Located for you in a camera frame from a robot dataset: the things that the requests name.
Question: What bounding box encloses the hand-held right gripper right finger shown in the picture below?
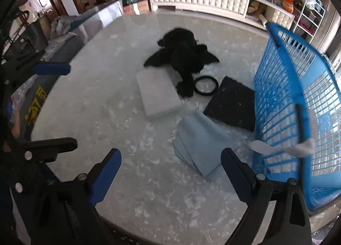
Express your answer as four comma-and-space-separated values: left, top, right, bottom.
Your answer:
221, 147, 313, 245

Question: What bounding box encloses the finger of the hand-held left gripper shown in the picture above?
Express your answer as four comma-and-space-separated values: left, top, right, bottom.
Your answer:
11, 138, 78, 164
1, 58, 71, 83

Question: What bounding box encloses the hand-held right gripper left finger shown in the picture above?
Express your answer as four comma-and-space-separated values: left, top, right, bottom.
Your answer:
34, 148, 122, 245

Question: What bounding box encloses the light blue cloth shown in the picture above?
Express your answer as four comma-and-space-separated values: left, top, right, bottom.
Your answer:
174, 112, 240, 179

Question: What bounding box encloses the black towel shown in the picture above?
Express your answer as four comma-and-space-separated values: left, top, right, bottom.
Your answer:
203, 76, 256, 132

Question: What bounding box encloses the blue plastic basket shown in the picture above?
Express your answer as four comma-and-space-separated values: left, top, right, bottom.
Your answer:
252, 22, 341, 215

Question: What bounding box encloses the black rubber ring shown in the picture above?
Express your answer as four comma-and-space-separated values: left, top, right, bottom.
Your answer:
194, 76, 219, 95

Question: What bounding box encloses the white towel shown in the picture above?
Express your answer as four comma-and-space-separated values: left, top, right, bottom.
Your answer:
136, 69, 183, 121

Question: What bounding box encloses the black plush cloth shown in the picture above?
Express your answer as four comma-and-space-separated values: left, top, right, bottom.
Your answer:
144, 28, 220, 98

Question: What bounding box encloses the dark cloth with yellow print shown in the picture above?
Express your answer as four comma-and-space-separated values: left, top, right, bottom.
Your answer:
23, 76, 58, 133

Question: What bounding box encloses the white basket tag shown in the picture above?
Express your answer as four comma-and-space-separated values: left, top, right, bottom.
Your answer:
249, 138, 315, 158

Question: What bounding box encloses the white paper bag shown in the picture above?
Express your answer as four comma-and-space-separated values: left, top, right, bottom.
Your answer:
79, 0, 124, 38

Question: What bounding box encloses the red and white cardboard box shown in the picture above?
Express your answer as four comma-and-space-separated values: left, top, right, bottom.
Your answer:
123, 0, 150, 16

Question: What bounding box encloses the white paper roll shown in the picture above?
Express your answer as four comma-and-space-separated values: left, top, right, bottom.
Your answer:
255, 14, 270, 27

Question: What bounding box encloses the white metal rack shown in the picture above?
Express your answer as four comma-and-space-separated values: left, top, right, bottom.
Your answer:
291, 0, 327, 46

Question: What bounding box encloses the orange plastic bag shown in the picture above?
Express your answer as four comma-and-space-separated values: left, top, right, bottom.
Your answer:
283, 0, 295, 14

